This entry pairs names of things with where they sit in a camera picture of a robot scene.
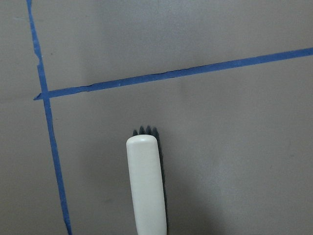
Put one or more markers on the beige hand brush black bristles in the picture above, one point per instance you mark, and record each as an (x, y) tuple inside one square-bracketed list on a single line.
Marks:
[(146, 180)]

